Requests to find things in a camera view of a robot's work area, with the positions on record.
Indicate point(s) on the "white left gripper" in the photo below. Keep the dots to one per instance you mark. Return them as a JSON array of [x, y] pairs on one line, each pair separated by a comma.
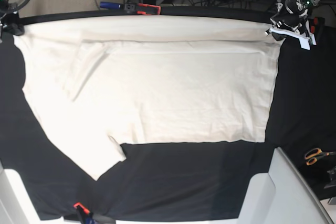
[[301, 31]]

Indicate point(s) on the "white T-shirt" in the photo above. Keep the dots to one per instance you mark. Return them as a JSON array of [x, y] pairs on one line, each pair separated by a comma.
[[94, 84]]

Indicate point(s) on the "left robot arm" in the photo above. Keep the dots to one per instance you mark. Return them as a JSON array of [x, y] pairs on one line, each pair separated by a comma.
[[292, 19]]

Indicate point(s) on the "red black right clamp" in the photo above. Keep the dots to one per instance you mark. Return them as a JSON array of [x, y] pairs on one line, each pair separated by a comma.
[[317, 25]]

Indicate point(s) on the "red black clamp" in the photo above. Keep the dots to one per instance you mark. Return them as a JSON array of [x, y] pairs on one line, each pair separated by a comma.
[[130, 8], [317, 25], [84, 215]]

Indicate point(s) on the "red black top clamp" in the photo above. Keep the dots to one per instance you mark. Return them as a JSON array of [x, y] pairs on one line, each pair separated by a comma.
[[130, 8]]

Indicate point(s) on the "white left side board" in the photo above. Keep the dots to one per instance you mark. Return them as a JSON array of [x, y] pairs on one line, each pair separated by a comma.
[[16, 205]]

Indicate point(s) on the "red black bottom clamp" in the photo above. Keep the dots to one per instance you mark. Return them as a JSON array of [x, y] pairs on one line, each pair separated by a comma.
[[84, 215]]

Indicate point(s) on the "orange handled scissors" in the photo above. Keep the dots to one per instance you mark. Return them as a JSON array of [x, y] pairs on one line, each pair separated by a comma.
[[316, 154]]

